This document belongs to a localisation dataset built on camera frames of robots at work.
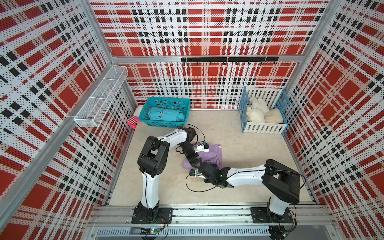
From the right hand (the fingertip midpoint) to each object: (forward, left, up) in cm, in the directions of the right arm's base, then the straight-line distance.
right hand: (210, 165), depth 89 cm
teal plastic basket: (+51, +21, +3) cm, 55 cm away
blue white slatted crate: (+51, -52, +8) cm, 73 cm away
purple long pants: (+6, -3, +1) cm, 6 cm away
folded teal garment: (+37, +33, +7) cm, 50 cm away
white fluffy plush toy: (+32, -32, +13) cm, 47 cm away
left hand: (+1, +8, +1) cm, 9 cm away
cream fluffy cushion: (+35, -47, +5) cm, 59 cm away
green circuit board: (-32, +30, 0) cm, 44 cm away
